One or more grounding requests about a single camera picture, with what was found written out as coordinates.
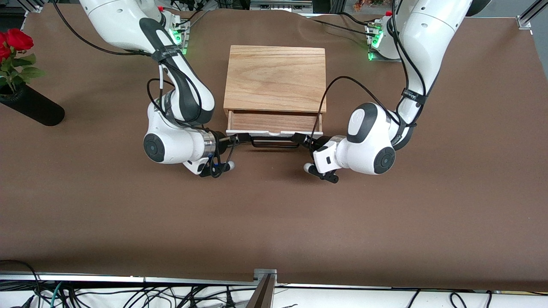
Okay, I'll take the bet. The white-fronted wooden drawer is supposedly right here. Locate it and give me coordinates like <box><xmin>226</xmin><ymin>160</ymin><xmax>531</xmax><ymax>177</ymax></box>
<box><xmin>226</xmin><ymin>110</ymin><xmax>324</xmax><ymax>149</ymax></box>

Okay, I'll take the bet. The wooden drawer cabinet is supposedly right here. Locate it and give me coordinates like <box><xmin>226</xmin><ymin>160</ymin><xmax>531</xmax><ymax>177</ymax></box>
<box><xmin>223</xmin><ymin>45</ymin><xmax>328</xmax><ymax>125</ymax></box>

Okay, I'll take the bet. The brown table cover sheet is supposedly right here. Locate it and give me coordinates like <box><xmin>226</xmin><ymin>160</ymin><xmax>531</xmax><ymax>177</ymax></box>
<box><xmin>0</xmin><ymin>8</ymin><xmax>548</xmax><ymax>292</ymax></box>

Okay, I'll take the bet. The grey metal box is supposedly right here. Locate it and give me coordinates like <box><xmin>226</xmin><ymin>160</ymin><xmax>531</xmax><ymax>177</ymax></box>
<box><xmin>250</xmin><ymin>0</ymin><xmax>314</xmax><ymax>13</ymax></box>

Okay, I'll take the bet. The black cylindrical vase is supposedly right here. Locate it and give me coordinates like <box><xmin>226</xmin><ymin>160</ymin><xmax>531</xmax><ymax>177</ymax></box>
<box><xmin>0</xmin><ymin>83</ymin><xmax>66</xmax><ymax>127</ymax></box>

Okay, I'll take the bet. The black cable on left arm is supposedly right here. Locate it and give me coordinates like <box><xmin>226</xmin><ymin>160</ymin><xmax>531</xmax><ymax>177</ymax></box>
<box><xmin>318</xmin><ymin>0</ymin><xmax>429</xmax><ymax>139</ymax></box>

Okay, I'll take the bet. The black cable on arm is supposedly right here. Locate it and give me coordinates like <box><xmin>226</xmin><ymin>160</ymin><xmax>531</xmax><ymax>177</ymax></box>
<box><xmin>318</xmin><ymin>0</ymin><xmax>429</xmax><ymax>139</ymax></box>
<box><xmin>51</xmin><ymin>0</ymin><xmax>237</xmax><ymax>179</ymax></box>

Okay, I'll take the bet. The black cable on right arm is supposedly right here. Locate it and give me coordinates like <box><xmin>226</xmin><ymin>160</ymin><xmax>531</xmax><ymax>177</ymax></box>
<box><xmin>51</xmin><ymin>0</ymin><xmax>237</xmax><ymax>179</ymax></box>

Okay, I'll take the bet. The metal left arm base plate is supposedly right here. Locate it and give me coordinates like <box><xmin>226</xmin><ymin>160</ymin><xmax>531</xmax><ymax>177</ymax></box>
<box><xmin>366</xmin><ymin>21</ymin><xmax>403</xmax><ymax>62</ymax></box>

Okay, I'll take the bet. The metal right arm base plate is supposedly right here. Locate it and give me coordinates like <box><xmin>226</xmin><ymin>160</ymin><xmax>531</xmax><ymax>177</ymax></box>
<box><xmin>169</xmin><ymin>19</ymin><xmax>190</xmax><ymax>55</ymax></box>

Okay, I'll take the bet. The black cable to arm base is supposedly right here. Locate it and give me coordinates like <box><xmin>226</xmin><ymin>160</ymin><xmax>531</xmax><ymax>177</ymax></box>
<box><xmin>171</xmin><ymin>5</ymin><xmax>211</xmax><ymax>29</ymax></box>
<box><xmin>307</xmin><ymin>18</ymin><xmax>378</xmax><ymax>38</ymax></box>

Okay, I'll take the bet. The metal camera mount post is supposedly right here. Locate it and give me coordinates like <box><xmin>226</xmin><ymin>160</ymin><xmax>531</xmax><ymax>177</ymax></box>
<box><xmin>246</xmin><ymin>269</ymin><xmax>278</xmax><ymax>308</ymax></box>

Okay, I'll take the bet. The teal cable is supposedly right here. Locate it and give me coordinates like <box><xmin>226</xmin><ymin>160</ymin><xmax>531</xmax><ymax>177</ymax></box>
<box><xmin>50</xmin><ymin>281</ymin><xmax>64</xmax><ymax>308</ymax></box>

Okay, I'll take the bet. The black looped floor cable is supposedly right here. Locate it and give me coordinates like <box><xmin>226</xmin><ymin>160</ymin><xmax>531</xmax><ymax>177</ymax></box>
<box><xmin>0</xmin><ymin>259</ymin><xmax>42</xmax><ymax>308</ymax></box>

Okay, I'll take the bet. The aluminium frame profile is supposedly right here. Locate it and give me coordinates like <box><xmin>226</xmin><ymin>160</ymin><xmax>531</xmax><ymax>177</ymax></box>
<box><xmin>16</xmin><ymin>0</ymin><xmax>48</xmax><ymax>18</ymax></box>
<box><xmin>515</xmin><ymin>0</ymin><xmax>548</xmax><ymax>30</ymax></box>

